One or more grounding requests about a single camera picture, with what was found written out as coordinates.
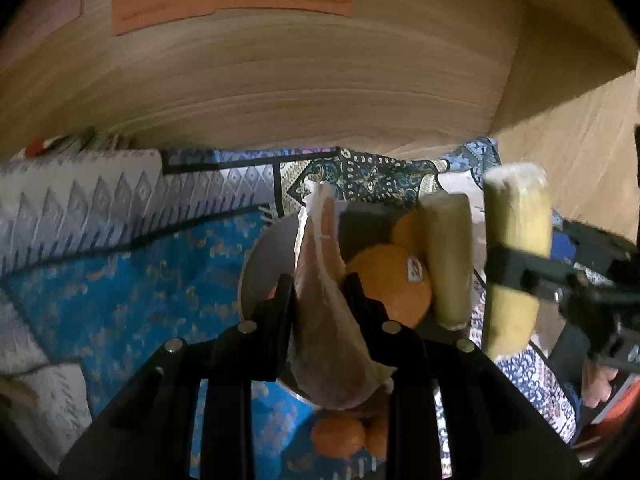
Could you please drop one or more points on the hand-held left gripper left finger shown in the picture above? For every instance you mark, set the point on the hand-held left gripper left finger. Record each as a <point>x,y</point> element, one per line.
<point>277,320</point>

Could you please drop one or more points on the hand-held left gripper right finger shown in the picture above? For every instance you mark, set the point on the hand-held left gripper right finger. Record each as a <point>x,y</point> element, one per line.
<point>367,320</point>

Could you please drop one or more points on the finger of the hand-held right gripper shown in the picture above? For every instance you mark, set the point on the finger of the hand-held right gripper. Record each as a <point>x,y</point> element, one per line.
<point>520,270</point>
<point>595,250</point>

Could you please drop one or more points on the large orange with sticker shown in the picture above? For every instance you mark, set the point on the large orange with sticker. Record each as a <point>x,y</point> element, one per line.
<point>385,285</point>

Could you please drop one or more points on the peeled pomelo segment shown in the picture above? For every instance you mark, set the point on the peeled pomelo segment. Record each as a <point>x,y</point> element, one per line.
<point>320,340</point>

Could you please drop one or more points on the dark brown round plate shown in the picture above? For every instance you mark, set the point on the dark brown round plate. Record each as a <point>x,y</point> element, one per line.
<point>272,260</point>

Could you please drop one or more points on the pale yellow corn cob piece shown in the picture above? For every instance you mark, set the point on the pale yellow corn cob piece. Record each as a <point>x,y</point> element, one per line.
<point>447,260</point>

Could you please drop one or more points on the medium orange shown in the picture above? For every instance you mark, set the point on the medium orange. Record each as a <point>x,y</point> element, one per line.
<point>407,237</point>

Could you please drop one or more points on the person's right hand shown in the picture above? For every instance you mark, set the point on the person's right hand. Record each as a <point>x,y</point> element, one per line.
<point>599,385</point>

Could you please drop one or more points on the small tangerine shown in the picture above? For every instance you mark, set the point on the small tangerine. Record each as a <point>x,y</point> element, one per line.
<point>337,437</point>
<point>377,435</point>

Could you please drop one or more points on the blue patterned tablecloth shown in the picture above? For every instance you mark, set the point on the blue patterned tablecloth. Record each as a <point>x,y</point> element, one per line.
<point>150,285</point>

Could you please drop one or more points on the grey diamond patterned rolled mat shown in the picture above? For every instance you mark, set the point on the grey diamond patterned rolled mat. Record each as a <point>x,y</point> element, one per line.
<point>100,195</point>

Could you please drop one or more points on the wooden shelf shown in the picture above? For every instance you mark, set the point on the wooden shelf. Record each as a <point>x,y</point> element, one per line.
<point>300,85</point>

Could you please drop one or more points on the pink sticky note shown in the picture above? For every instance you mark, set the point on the pink sticky note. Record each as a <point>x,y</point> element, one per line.
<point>55,10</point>

